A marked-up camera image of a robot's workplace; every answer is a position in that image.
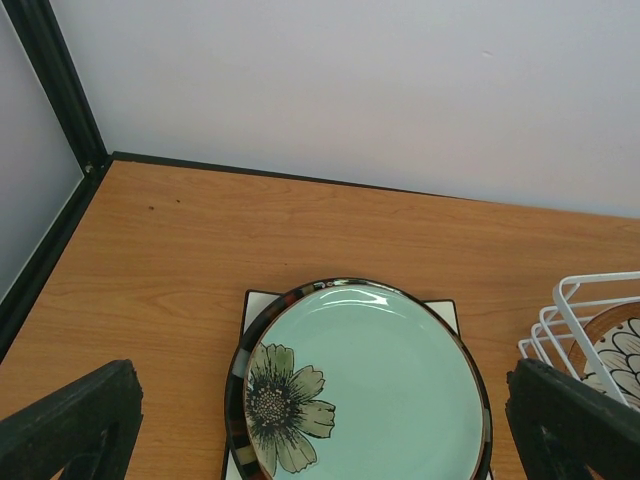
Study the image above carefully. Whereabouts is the white square plate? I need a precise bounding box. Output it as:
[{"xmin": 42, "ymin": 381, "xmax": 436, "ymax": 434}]
[{"xmin": 220, "ymin": 290, "xmax": 461, "ymax": 480}]

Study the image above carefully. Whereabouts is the black frame post left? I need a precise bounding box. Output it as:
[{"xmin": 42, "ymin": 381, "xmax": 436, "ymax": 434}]
[{"xmin": 0, "ymin": 0, "xmax": 113, "ymax": 366}]

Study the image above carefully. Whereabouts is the floral patterned bowl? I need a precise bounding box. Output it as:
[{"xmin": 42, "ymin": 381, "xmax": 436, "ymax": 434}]
[{"xmin": 572, "ymin": 298, "xmax": 639, "ymax": 410}]

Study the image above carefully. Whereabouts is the black rimmed plate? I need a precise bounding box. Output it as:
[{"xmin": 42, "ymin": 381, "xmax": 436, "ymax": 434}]
[{"xmin": 223, "ymin": 276, "xmax": 495, "ymax": 480}]

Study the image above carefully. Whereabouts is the white wire dish rack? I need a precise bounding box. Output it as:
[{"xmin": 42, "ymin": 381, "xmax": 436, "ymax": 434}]
[{"xmin": 517, "ymin": 271, "xmax": 639, "ymax": 407}]

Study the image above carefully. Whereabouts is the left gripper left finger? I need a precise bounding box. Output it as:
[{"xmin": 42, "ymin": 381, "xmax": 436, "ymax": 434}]
[{"xmin": 1, "ymin": 359, "xmax": 143, "ymax": 479}]

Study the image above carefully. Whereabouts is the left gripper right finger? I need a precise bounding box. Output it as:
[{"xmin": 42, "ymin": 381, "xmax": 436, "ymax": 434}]
[{"xmin": 506, "ymin": 359, "xmax": 639, "ymax": 479}]

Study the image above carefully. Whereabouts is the teal flower plate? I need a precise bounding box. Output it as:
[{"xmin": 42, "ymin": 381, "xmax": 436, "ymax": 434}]
[{"xmin": 242, "ymin": 286, "xmax": 487, "ymax": 480}]

